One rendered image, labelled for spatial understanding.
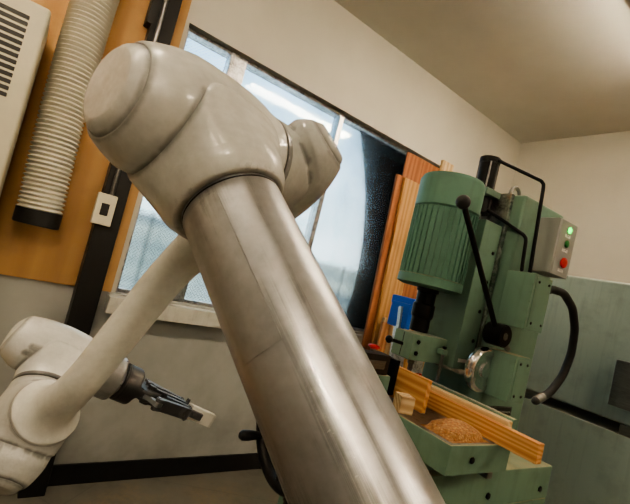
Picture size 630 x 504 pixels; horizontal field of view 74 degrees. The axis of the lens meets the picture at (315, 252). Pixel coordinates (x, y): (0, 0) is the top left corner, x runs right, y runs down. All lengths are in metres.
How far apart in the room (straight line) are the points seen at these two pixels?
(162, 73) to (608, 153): 3.58
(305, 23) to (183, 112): 2.24
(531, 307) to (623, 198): 2.47
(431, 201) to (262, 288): 0.87
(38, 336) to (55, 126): 1.10
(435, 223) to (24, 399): 0.93
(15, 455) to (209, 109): 0.59
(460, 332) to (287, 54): 1.78
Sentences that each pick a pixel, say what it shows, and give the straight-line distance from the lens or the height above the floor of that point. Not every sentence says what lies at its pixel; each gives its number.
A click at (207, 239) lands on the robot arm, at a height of 1.16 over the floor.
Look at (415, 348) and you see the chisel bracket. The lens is 1.16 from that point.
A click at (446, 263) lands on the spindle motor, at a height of 1.27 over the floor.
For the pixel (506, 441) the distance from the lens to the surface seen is 1.04.
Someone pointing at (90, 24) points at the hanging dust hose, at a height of 1.86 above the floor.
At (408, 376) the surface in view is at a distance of 1.11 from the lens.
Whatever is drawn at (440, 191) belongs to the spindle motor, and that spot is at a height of 1.45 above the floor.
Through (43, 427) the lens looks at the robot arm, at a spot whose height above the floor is 0.84.
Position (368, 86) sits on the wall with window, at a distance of 2.81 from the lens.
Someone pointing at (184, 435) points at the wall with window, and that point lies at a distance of 2.42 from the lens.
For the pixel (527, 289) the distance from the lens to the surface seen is 1.24.
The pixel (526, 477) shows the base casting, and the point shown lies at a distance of 1.37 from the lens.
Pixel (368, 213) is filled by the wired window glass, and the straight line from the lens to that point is 2.83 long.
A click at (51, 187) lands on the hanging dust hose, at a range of 1.83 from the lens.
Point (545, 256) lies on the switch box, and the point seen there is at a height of 1.36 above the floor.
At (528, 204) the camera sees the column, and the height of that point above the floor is 1.50.
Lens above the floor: 1.15
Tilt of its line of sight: 3 degrees up
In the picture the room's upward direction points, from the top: 14 degrees clockwise
